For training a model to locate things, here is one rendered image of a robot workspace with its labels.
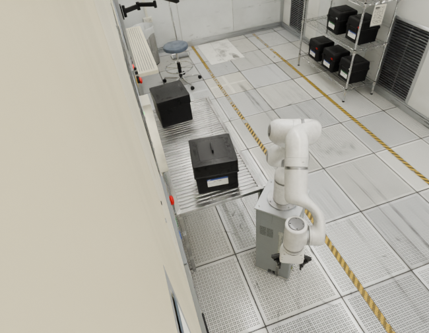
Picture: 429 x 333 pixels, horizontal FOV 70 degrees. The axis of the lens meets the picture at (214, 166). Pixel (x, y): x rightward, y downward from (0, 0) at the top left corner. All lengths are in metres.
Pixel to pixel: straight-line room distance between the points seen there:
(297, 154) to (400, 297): 1.75
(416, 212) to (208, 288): 1.93
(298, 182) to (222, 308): 1.49
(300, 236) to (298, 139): 0.36
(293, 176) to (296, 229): 0.20
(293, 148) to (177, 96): 1.57
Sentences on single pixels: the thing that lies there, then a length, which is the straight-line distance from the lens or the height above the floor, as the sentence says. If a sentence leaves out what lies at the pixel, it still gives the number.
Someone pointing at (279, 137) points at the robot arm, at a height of 1.46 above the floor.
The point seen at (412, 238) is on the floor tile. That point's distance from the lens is 3.06.
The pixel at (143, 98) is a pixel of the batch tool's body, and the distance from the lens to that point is 1.88.
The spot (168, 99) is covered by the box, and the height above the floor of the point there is 1.01.
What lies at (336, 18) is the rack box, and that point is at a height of 0.89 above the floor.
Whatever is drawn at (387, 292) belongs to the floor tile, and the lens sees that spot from 2.72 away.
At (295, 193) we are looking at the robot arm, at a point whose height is 1.40.
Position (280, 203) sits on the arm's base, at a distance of 1.98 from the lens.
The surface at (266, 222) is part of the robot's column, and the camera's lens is 2.06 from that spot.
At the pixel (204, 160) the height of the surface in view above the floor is 1.01.
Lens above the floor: 2.31
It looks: 43 degrees down
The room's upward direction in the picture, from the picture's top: 7 degrees counter-clockwise
